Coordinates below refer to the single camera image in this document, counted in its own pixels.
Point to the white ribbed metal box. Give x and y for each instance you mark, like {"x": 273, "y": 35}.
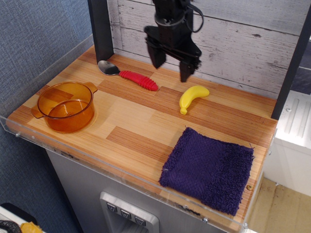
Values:
{"x": 294, "y": 125}

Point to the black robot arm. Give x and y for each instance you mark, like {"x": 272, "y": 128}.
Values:
{"x": 172, "y": 12}

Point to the purple folded towel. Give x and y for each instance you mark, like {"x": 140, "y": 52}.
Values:
{"x": 210, "y": 170}

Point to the red handled metal spoon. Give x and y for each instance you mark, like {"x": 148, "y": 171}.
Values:
{"x": 110, "y": 69}

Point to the yellow toy banana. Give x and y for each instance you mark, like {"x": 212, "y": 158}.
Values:
{"x": 189, "y": 95}

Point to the clear acrylic table guard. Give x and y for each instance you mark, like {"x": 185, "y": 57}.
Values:
{"x": 134, "y": 130}

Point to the silver cabinet with button panel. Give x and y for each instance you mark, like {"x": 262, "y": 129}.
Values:
{"x": 105, "y": 204}

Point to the amber transparent plastic pot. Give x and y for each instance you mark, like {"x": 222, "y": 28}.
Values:
{"x": 66, "y": 107}

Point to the black right frame post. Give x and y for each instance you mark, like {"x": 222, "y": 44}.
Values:
{"x": 293, "y": 67}

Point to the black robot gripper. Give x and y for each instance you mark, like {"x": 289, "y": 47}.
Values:
{"x": 176, "y": 42}

